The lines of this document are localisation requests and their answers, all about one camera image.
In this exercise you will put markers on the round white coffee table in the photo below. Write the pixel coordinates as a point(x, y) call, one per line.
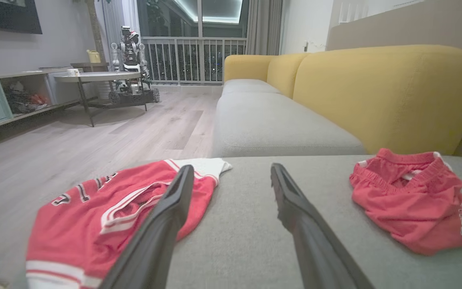
point(94, 77)

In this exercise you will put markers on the short grey sofa seat cushion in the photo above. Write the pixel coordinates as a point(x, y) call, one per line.
point(247, 86)

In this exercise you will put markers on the white sheer curtain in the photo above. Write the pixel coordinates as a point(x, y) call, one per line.
point(114, 24)

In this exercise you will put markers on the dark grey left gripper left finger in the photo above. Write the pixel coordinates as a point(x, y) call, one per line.
point(155, 241)

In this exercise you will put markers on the medium yellow sofa back cushion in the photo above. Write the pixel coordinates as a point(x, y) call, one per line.
point(283, 74)

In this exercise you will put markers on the large yellow sofa back cushion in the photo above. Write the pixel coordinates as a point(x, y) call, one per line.
point(387, 96)

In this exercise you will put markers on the red and white basketball jersey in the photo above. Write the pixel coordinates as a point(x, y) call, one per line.
point(66, 233)

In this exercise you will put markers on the yellow watering can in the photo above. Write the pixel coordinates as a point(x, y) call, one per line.
point(94, 57)

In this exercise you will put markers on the beige low partition panel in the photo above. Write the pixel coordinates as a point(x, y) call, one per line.
point(407, 28)

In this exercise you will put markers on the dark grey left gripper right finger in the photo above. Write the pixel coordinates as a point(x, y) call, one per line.
point(315, 249)

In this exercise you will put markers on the white balcony railing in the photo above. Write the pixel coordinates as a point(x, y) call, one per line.
point(191, 40)

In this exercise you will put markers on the dark brown side table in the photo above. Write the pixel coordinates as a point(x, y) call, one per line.
point(90, 65)

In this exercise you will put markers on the black flat television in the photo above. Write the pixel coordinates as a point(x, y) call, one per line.
point(6, 14)

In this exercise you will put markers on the white wall socket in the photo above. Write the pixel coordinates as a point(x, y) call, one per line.
point(306, 46)

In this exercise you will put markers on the grey curtain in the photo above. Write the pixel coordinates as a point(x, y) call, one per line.
point(263, 26)

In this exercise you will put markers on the white and black wheeled robot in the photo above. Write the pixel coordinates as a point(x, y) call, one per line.
point(131, 56)

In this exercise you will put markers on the brown plant trunk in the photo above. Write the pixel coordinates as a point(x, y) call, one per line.
point(94, 28)

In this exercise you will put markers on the white slatted panel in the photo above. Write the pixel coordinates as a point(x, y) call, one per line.
point(353, 12)

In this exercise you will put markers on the dark clutter in cabinet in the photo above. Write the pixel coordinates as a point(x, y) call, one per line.
point(24, 100)

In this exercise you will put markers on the red basketball shorts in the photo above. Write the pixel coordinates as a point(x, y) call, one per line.
point(415, 212)

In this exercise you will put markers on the long grey sofa seat cushion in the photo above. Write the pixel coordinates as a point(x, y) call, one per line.
point(279, 128)

